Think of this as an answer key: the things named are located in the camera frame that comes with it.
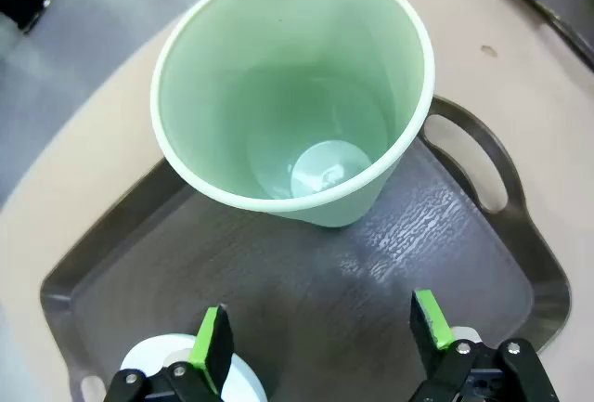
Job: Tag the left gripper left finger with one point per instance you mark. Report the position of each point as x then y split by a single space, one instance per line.
215 346

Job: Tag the light blue plastic bowl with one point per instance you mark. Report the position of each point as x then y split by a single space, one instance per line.
148 351

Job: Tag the pale green plastic cup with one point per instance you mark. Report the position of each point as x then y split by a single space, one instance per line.
278 72

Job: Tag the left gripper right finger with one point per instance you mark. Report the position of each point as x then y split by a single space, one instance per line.
431 323

